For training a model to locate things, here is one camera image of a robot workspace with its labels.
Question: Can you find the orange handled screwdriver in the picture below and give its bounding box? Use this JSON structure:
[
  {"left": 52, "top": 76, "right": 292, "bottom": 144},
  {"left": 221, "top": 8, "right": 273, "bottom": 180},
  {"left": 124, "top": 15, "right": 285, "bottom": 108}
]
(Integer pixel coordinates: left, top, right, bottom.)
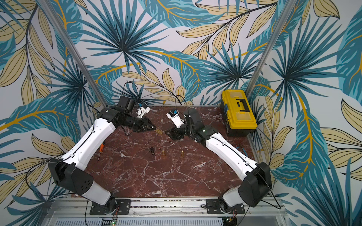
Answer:
[{"left": 97, "top": 142, "right": 105, "bottom": 162}]

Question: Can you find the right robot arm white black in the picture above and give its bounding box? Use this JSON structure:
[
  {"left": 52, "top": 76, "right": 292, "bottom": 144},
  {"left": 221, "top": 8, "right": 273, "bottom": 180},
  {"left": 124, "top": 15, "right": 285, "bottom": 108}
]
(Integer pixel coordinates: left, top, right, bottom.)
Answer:
[{"left": 165, "top": 108, "right": 272, "bottom": 208}]

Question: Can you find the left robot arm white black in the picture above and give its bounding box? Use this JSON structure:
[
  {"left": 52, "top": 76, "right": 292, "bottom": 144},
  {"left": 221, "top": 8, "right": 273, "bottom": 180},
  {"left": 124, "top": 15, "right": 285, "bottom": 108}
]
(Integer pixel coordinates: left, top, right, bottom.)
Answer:
[{"left": 48, "top": 105, "right": 156, "bottom": 206}]

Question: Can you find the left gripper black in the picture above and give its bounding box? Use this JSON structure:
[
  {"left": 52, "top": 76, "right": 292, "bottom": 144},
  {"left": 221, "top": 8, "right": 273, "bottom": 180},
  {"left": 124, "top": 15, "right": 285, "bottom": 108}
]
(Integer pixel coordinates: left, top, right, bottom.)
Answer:
[{"left": 121, "top": 113, "right": 157, "bottom": 132}]

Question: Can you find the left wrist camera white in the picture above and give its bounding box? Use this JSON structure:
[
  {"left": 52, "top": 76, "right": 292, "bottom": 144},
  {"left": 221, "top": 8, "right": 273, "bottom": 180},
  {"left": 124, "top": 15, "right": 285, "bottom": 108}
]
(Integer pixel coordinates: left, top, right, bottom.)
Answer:
[{"left": 137, "top": 103, "right": 150, "bottom": 119}]

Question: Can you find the yellow black toolbox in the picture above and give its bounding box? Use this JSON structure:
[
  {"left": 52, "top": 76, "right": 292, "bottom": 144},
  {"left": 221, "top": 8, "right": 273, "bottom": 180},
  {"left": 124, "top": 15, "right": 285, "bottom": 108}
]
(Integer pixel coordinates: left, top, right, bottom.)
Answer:
[{"left": 221, "top": 89, "right": 257, "bottom": 137}]

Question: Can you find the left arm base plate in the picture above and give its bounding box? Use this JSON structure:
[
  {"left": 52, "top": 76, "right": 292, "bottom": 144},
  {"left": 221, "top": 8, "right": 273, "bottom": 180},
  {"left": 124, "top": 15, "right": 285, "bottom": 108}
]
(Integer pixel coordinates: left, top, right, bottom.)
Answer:
[{"left": 90, "top": 199, "right": 131, "bottom": 215}]

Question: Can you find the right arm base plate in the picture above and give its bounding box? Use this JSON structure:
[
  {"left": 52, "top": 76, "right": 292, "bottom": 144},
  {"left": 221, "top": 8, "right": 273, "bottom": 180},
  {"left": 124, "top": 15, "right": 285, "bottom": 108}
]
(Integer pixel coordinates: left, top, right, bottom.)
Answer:
[{"left": 205, "top": 199, "right": 245, "bottom": 214}]

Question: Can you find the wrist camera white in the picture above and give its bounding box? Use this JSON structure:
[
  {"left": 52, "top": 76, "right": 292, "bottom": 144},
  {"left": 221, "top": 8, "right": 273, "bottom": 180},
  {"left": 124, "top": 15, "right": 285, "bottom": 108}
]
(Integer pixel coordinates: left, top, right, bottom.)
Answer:
[
  {"left": 137, "top": 103, "right": 150, "bottom": 119},
  {"left": 166, "top": 109, "right": 185, "bottom": 129}
]

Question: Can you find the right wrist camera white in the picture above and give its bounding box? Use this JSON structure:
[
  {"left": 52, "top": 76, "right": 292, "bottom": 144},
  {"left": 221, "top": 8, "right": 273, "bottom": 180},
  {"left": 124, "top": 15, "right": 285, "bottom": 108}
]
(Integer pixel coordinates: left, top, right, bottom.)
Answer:
[{"left": 166, "top": 109, "right": 185, "bottom": 129}]

